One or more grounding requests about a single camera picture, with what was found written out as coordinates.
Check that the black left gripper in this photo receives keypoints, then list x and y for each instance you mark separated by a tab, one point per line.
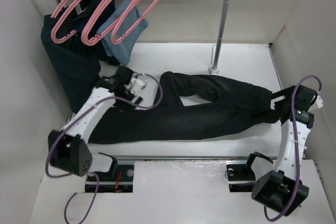
133	95

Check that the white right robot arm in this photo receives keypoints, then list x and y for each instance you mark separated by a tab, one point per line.
281	188

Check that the black trousers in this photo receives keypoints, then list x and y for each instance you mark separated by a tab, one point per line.
194	107

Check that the white rack base foot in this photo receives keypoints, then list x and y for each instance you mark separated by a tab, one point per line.
214	69

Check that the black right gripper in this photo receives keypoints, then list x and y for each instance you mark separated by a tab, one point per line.
287	93

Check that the dark green hanging trousers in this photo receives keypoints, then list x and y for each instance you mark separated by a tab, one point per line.
76	65

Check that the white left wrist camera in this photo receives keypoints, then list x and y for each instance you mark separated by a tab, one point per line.
136	84

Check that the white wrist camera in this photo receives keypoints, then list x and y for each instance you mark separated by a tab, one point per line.
136	84
318	103

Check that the grey right rack pole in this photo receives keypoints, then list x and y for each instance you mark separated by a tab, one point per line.
222	24

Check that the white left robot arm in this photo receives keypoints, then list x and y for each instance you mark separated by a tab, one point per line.
68	148

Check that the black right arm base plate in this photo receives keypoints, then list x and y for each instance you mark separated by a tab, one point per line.
241	178

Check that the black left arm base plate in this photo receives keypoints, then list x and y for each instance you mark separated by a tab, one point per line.
120	181

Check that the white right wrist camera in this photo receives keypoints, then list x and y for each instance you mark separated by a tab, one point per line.
318	103

